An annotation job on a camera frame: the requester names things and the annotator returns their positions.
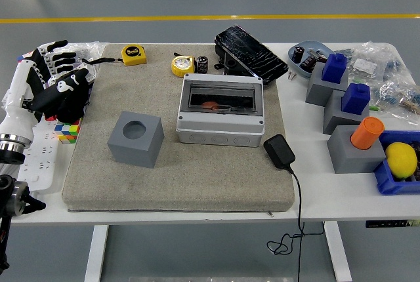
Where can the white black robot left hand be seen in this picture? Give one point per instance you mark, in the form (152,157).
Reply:
(19,92)

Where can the wooden clothespin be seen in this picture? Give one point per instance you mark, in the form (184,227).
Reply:
(409,106)

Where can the yellow lemon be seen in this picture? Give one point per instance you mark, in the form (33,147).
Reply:
(400,159)

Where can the clear bag with white label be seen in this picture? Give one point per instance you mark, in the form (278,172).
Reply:
(364,64)

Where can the black cracked tablet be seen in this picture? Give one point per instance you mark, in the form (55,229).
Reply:
(249,49)

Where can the white power strip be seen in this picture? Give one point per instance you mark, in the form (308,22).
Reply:
(42,164)

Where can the grey holder block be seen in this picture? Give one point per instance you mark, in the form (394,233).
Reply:
(334,114)
(316,88)
(344,154)

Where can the small green part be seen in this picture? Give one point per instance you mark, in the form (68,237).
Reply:
(374,108)

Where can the small colourful puzzle cube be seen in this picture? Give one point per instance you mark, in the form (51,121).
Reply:
(67,131)

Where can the clear plastic bag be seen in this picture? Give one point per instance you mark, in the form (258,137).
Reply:
(92,49)

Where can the silver metal piece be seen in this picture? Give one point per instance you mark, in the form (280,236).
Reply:
(315,53)

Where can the dark brown capacitor cylinder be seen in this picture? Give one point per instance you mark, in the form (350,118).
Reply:
(308,63)

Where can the blue square block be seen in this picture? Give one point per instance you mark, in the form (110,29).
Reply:
(334,69)
(355,98)

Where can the blue-grey oval dish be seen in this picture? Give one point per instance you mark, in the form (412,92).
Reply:
(315,45)

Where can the black cloth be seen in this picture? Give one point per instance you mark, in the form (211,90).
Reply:
(72,108)

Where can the blue plastic bin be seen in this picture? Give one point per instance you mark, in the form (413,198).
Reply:
(387,180)

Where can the yellow tape measure white face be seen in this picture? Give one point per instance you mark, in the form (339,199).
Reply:
(182,65)

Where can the small white breaker module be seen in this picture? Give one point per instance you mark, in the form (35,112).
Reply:
(92,71)

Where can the black power adapter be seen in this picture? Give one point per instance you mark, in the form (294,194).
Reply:
(279,151)

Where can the small black clip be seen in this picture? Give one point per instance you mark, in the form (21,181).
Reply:
(218,66)

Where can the grey-brown mat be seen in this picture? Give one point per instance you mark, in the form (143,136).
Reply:
(197,180)

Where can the large colourful puzzle cube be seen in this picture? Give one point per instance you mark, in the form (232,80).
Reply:
(23,57)

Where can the grey junction box clear lid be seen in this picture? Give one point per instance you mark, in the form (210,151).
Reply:
(220,131)

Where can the white table leg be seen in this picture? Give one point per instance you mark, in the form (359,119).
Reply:
(339,252)
(96,252)

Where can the black table control panel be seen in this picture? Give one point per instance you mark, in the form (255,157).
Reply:
(390,224)

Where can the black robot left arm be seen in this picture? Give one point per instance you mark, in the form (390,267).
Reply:
(13,196)

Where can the grey block with round hole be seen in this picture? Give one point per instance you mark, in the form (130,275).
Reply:
(131,154)

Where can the clear bag of blue resistors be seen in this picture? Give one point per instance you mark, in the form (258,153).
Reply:
(393,93)

